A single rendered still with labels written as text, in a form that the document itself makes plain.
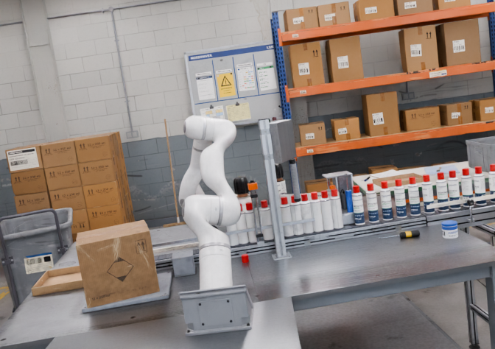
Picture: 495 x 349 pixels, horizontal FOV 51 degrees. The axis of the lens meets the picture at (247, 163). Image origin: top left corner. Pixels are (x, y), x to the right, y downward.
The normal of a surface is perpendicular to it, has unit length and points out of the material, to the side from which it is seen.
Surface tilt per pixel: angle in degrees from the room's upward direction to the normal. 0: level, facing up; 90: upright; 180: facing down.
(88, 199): 90
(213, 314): 90
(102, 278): 90
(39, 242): 94
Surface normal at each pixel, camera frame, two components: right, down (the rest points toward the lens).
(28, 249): 0.32, 0.15
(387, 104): -0.01, 0.12
